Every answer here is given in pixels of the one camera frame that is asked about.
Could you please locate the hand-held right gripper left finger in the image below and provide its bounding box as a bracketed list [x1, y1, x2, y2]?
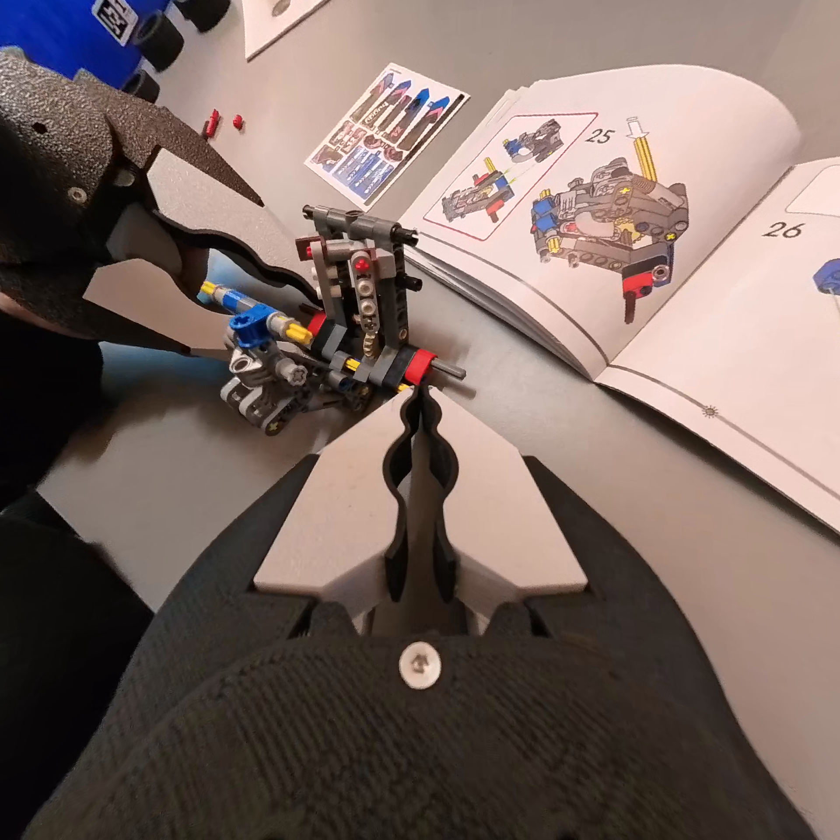
[254, 386, 421, 634]

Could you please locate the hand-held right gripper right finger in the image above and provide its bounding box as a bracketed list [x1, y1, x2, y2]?
[420, 387, 588, 631]

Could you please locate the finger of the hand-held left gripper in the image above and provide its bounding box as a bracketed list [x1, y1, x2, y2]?
[147, 147, 326, 299]
[84, 252, 234, 357]

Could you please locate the partly built toy brick model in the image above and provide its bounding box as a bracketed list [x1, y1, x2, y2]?
[220, 203, 468, 439]

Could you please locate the blue bin with printed tag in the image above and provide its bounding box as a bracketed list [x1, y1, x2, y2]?
[0, 0, 175, 89]

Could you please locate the buggy sticker sheet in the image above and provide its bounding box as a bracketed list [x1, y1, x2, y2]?
[304, 63, 471, 210]

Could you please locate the small paper leaflet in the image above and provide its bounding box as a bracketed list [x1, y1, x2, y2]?
[241, 0, 332, 61]

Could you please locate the person's black clothed body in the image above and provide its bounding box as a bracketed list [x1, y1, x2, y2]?
[0, 492, 155, 840]

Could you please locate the open instruction booklet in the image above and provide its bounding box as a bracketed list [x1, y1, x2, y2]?
[397, 63, 840, 536]

